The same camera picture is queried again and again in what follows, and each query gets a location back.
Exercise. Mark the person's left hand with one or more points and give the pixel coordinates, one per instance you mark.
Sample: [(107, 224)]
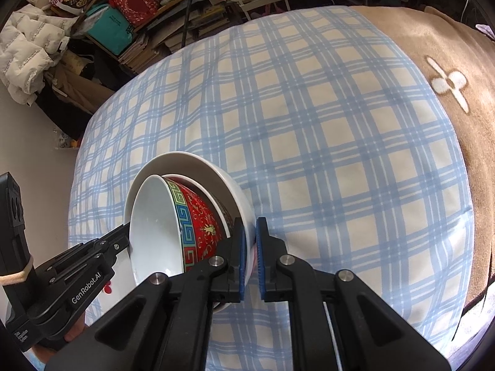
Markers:
[(75, 329)]

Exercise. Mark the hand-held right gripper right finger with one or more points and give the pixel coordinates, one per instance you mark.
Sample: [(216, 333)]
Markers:
[(261, 257)]

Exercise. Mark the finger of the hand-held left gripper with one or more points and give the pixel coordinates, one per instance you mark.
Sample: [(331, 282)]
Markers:
[(114, 253), (104, 237)]

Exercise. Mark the small red patterned bowl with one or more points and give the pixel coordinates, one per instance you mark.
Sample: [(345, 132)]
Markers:
[(154, 232)]

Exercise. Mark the green pole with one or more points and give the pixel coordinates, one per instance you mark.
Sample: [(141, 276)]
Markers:
[(191, 2)]

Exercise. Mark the stack of books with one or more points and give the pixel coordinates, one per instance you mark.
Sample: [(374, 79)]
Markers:
[(141, 55)]

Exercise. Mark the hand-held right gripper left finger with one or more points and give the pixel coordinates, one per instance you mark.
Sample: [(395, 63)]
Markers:
[(241, 257)]

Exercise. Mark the plastic bag of toys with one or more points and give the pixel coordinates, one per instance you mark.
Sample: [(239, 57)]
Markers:
[(70, 142)]

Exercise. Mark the teal bag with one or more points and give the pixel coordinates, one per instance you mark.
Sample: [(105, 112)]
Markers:
[(108, 31)]

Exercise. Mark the purple cloth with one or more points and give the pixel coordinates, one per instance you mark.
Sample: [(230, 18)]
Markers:
[(487, 31)]

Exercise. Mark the white puffer jacket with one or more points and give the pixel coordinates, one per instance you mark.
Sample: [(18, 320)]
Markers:
[(27, 46)]

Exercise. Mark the large white bowl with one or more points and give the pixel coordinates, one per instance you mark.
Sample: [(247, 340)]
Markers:
[(216, 179)]

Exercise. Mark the beige trousers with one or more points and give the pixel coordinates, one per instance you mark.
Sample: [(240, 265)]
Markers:
[(81, 85)]

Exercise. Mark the blue plaid blanket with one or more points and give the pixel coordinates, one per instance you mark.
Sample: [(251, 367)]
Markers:
[(309, 143)]

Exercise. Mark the pile of magazines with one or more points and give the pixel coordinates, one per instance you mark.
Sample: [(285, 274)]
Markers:
[(193, 25)]

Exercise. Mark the deep cherry print plate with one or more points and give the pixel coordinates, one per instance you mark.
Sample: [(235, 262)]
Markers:
[(116, 276)]

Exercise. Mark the wooden shelf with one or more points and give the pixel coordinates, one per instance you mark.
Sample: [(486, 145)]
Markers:
[(162, 19)]

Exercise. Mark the brown floral blanket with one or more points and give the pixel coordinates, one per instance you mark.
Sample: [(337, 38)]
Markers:
[(456, 69)]

